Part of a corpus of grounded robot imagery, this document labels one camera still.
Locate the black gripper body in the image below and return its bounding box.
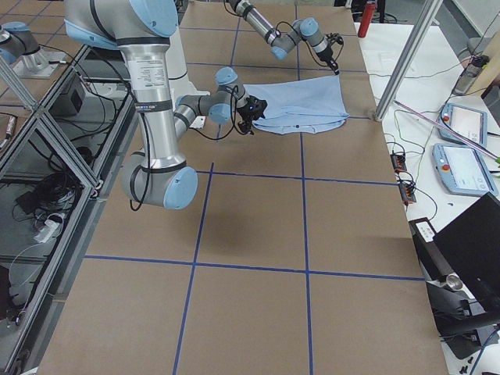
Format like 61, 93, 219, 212
237, 112, 258, 135
319, 48, 338, 71

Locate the light blue t-shirt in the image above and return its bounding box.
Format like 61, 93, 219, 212
245, 75, 349, 134

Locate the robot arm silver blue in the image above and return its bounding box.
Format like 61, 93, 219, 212
223, 1, 339, 75
65, 1, 267, 209

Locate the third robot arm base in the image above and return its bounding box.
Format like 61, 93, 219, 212
1, 21, 68, 79

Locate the red cylindrical bottle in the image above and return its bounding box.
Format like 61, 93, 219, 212
357, 0, 377, 38

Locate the white central pillar with base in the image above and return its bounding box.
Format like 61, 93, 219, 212
166, 28, 208, 110

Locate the orange circuit board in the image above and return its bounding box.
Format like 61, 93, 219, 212
390, 152, 407, 173

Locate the far blue teach pendant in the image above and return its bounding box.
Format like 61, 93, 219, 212
440, 102, 488, 147

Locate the blue teach pendant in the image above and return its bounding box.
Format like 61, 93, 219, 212
440, 102, 488, 147
432, 144, 499, 197

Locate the near blue teach pendant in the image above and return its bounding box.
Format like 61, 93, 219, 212
432, 144, 499, 197

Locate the black laptop monitor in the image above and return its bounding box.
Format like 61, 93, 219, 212
434, 192, 499, 311

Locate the aluminium frame post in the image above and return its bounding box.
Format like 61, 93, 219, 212
373, 0, 443, 122

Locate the aluminium frame rack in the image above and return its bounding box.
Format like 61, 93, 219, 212
1, 47, 136, 374

